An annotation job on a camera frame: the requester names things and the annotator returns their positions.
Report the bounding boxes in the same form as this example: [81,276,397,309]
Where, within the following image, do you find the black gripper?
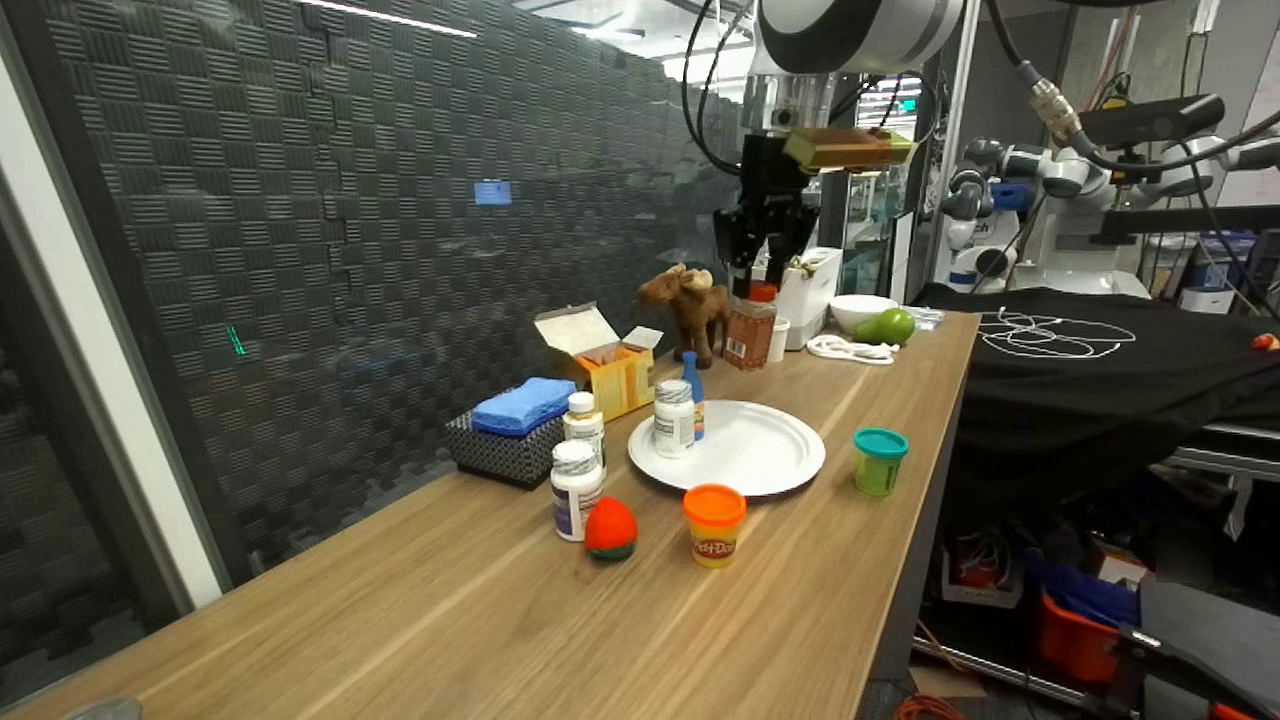
[712,128,819,292]

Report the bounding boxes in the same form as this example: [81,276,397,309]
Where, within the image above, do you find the small white plastic bottle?
[647,375,706,461]

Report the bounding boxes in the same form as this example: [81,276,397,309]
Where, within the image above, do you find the green tub teal lid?
[848,425,914,504]

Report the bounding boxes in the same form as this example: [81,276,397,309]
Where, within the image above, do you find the white pill bottle green label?
[561,390,613,472]

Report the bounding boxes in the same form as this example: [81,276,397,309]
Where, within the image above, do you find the white paper plate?
[626,395,831,504]

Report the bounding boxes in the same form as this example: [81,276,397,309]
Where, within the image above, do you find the brown moose plush toy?
[637,262,737,372]

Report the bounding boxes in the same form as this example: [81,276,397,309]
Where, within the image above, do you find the white bowl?
[829,292,899,340]

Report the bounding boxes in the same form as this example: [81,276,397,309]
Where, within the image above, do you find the green fruit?
[854,303,920,347]

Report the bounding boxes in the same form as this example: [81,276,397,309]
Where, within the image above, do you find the yellow cardboard box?
[531,299,668,425]

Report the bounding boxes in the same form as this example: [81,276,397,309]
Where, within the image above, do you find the white lab machine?
[934,132,1167,299]

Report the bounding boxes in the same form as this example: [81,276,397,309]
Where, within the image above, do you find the yellow tub orange lid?
[681,480,754,570]

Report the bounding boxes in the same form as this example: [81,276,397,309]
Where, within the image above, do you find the blue folded cloth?
[468,372,581,441]

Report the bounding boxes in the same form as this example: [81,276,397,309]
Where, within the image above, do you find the red knitted strawberry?
[581,494,643,565]

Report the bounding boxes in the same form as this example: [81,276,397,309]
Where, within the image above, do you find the black mesh box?
[443,395,591,494]

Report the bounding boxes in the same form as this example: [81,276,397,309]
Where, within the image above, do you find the black cloth covered table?
[915,281,1280,463]

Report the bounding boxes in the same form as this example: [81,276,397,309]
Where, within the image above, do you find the white plastic jug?
[1177,234,1261,319]

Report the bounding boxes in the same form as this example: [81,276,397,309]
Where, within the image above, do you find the red bin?
[1036,593,1133,692]

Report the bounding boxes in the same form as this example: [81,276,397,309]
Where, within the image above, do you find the yellow taped wrist camera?
[780,124,915,175]

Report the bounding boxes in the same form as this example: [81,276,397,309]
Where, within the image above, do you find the coiled white cable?
[804,331,906,372]

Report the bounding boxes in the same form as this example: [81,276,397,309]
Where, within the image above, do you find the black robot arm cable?
[678,0,754,180]

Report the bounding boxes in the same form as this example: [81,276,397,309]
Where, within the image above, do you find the thin white cable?
[976,309,1142,366]

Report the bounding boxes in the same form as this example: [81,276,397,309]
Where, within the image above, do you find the grey cable with connector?
[992,0,1280,184]

